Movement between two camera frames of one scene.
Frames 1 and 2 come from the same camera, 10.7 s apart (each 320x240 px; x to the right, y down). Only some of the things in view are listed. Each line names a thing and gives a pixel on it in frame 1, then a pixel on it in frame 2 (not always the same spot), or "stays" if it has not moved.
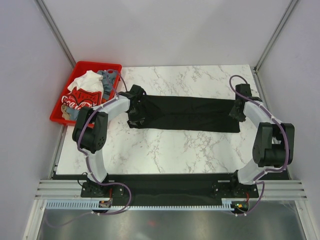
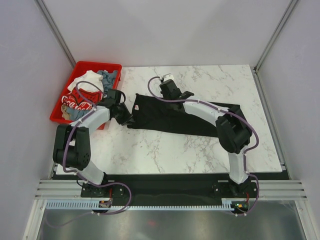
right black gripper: x=240 y=118 to x=168 y=105
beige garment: x=65 y=113 stays
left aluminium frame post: x=43 y=11 stays
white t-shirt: x=88 y=80 stays
